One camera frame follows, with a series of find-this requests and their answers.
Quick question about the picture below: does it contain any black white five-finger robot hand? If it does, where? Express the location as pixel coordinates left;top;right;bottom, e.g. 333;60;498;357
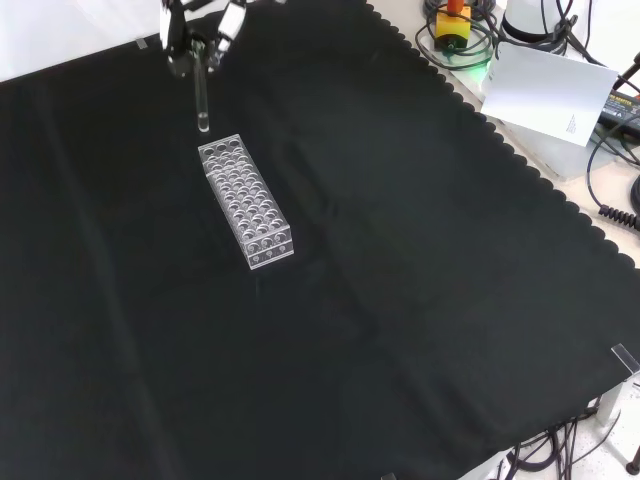
158;0;289;78

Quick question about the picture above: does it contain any clear glass test tube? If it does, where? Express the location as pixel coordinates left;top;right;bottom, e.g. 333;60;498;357
193;41;212;134

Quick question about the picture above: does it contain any clear acrylic test tube rack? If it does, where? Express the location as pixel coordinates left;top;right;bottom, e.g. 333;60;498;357
197;133;296;272

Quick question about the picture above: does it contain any yellow emergency stop button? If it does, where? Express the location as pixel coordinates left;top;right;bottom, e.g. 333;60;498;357
433;0;474;54

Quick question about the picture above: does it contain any black bench cloth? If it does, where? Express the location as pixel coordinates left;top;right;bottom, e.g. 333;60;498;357
0;0;640;480

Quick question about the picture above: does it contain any black power adapter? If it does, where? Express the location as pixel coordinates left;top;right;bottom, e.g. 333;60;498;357
598;87;640;129

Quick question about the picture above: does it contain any grey bench leg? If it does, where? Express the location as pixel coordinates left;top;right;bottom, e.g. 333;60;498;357
596;380;627;427

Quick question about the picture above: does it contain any white robot base with black ring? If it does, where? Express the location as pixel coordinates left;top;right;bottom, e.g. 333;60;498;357
500;0;560;45

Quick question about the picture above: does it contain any black cable on bench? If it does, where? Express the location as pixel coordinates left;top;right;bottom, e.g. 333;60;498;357
542;0;640;96

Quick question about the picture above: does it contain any black coiled cable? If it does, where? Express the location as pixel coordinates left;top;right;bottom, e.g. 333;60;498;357
585;130;640;227

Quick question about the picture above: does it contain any black floor cable bundle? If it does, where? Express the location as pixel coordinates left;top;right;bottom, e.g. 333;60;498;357
502;399;640;480

